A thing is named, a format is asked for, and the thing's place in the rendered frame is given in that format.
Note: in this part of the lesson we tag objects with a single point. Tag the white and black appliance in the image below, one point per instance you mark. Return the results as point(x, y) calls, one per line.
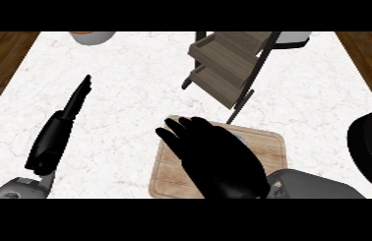
point(291, 39)

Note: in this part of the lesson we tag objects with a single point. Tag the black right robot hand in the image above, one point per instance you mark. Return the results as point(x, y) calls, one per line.
point(217, 159)

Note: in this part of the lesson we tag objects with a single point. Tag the small pale blue object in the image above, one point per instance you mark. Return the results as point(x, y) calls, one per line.
point(239, 139)

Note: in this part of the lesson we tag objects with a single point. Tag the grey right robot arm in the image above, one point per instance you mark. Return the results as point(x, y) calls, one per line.
point(312, 185)

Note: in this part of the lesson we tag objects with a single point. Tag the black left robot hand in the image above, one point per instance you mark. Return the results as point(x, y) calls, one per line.
point(53, 143)

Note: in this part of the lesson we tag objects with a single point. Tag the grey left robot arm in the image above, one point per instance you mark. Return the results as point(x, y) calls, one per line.
point(27, 187)

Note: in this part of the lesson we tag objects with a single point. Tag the pale wooden cutting board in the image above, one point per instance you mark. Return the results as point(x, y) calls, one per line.
point(263, 150)

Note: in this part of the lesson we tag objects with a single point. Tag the black rounded object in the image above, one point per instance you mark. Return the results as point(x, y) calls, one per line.
point(361, 145)

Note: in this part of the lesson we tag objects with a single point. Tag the wooden tiered basket black frame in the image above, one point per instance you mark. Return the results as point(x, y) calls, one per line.
point(232, 63)

